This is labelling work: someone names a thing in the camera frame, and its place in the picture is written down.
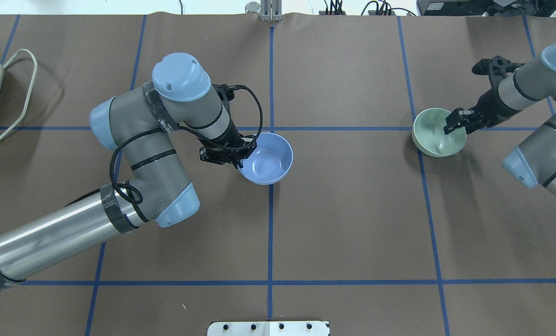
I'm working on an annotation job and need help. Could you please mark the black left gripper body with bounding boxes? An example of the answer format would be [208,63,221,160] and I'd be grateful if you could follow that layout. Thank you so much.
[199,121,242,165]

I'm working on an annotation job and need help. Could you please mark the blue bowl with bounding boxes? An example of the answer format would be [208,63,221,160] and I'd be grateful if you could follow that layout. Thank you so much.
[239,132,294,185]

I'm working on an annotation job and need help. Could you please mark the small metal cup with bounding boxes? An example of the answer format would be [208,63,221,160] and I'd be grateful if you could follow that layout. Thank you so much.
[245,1,261,14]

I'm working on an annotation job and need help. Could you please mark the green bowl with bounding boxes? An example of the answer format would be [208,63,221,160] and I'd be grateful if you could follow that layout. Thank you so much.
[411,108,467,158]

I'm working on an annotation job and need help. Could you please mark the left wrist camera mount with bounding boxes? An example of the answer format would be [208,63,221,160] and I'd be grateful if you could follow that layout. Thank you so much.
[212,84,235,108]

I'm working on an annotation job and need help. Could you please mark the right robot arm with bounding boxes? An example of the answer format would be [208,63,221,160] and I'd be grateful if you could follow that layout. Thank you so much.
[443,42,556,198]

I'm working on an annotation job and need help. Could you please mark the white toaster power cord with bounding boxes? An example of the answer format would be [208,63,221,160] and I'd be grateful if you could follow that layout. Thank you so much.
[0,49,38,153]

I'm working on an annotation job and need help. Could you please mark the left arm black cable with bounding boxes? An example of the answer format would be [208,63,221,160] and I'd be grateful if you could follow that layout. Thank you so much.
[109,84,263,206]

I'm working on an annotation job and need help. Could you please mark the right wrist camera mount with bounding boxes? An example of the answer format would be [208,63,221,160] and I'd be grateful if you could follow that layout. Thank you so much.
[471,56,525,89]

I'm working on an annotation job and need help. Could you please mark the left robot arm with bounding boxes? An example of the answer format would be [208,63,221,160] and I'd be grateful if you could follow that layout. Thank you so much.
[0,52,260,292]

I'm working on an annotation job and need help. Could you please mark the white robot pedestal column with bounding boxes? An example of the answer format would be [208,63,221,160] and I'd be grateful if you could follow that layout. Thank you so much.
[207,321,331,336]

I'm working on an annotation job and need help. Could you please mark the black monitor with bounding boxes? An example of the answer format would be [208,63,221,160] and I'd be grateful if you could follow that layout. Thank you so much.
[416,0,556,17]

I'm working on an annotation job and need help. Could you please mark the aluminium frame post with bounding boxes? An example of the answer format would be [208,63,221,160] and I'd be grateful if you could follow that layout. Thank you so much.
[259,0,283,22]

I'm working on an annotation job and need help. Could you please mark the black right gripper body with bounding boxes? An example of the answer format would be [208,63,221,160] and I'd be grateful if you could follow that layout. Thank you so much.
[470,89,522,128]

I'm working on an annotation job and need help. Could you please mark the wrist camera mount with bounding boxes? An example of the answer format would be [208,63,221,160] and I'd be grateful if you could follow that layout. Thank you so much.
[471,56,525,89]
[212,84,235,108]

